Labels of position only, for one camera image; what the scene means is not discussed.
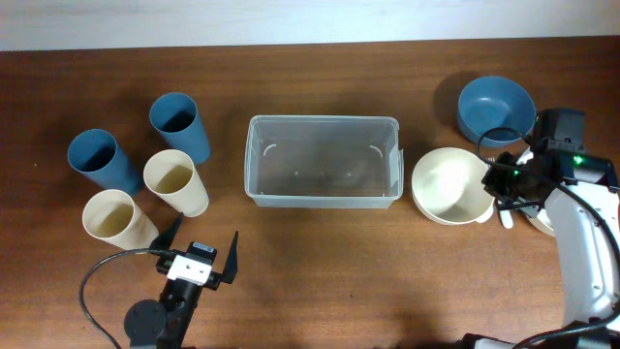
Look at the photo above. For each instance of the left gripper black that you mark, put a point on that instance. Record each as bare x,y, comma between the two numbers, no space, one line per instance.
230,269

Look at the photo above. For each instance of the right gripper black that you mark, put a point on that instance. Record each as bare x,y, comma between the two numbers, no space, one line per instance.
491,180

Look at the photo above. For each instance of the white plastic fork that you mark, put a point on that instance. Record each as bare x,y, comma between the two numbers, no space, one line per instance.
506,220

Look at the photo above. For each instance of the cream bowl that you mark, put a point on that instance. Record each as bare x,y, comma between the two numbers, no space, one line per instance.
542,223
447,189

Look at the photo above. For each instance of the blue bowl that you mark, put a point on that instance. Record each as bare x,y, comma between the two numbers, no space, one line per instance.
491,102

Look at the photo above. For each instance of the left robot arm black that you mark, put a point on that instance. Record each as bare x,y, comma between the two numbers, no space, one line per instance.
163,323

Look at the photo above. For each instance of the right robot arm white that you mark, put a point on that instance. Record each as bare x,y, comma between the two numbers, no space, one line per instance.
580,195

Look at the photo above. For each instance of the cream cup near container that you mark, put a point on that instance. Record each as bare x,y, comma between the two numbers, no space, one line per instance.
172,176

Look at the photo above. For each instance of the clear plastic container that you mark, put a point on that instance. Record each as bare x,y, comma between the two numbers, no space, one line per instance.
323,161

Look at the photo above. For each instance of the blue cup near container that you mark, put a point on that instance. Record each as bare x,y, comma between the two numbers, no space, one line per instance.
176,118

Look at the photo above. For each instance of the cream cup front left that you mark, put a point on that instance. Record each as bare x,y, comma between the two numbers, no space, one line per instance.
113,217

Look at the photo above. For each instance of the blue cup far left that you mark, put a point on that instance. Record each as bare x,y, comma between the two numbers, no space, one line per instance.
96,154

